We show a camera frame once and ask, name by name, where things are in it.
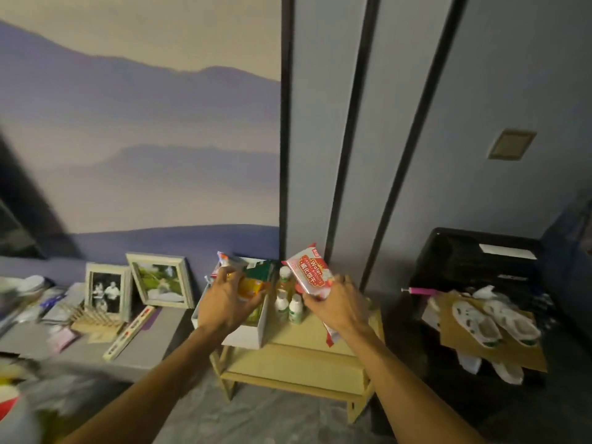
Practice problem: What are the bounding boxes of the person's right forearm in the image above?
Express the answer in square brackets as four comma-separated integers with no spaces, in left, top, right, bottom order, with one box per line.
[347,326,487,444]

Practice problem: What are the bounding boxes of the pink small sachet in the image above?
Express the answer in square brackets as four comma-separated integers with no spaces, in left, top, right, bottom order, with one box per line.
[48,327,78,355]

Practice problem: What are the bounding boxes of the dark green small carton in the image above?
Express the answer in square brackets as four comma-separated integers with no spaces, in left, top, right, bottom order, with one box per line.
[245,261,274,325]

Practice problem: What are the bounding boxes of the open white cardboard box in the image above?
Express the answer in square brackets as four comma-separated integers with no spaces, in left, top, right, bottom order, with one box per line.
[191,256,274,351]

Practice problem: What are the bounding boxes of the yellow drink bottle white cap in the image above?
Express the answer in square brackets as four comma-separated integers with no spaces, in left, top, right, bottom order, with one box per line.
[277,266,297,299]

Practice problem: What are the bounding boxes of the person's right hand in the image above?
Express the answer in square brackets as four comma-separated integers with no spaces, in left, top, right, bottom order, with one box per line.
[303,274,373,338]

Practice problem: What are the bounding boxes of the wooden peg rack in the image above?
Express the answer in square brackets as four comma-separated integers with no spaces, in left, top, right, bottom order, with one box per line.
[60,302,126,336]

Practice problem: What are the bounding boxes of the grey notebook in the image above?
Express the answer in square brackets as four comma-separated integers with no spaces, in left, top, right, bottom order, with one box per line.
[41,282,86,324]

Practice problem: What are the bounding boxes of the white frame green photo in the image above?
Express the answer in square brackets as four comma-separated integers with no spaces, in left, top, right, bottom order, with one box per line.
[125,252,196,310]

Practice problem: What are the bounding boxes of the grey television cabinet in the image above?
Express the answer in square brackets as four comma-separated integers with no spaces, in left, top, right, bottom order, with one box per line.
[0,281,195,384]

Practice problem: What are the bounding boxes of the white folded paper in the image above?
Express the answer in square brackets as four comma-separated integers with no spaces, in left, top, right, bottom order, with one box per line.
[456,350,483,375]

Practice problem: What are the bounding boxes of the person's left hand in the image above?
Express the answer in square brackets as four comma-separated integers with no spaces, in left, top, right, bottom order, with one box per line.
[196,266,268,338]

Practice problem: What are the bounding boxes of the small white drink bottle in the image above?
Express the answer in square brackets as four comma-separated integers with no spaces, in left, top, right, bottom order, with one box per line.
[288,294,305,326]
[273,290,290,323]

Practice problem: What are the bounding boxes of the small yellow packet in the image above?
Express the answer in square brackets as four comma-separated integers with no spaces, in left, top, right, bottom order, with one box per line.
[236,277,265,301]

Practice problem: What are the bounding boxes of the black standing appliance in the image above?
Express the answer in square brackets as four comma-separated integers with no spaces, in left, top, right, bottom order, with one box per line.
[409,228,545,310]

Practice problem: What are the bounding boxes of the purple sheet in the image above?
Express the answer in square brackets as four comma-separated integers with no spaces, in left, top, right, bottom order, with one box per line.
[141,307,163,332]

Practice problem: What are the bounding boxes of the yellow wooden side table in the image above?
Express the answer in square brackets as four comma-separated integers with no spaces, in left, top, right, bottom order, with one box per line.
[209,294,385,424]

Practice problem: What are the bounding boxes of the white children's shoes on cardboard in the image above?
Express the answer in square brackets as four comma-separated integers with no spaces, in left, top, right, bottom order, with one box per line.
[437,290,549,373]

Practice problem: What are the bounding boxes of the red white wafer packet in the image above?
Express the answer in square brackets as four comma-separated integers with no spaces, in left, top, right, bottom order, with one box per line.
[282,243,344,348]

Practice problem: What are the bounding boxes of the white round gadget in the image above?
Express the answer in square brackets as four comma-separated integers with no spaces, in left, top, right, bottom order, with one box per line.
[11,275,47,294]

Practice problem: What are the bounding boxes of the person's left forearm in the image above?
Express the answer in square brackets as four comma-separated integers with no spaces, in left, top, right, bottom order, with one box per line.
[60,327,223,444]

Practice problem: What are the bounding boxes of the white child shoe green trim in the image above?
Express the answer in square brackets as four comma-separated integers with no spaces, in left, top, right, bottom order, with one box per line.
[482,299,542,348]
[451,300,504,350]

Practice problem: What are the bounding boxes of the wooden counting strip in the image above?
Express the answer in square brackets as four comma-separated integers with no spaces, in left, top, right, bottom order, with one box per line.
[102,305,157,363]

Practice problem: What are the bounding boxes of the plain white child shoe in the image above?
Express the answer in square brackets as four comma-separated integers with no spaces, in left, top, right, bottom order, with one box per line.
[491,360,525,386]

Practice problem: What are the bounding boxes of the white frame monochrome photo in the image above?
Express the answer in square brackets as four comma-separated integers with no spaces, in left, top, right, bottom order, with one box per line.
[84,262,134,323]

